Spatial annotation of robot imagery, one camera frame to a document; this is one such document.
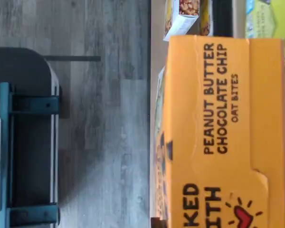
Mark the orange peanut butter oat bites box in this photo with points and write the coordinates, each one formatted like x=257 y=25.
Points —
x=228 y=95

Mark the brown shelf board under snack boxes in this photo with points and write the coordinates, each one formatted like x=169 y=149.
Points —
x=238 y=19

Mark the teal aluminium mounting frame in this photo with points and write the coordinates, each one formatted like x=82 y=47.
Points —
x=33 y=104

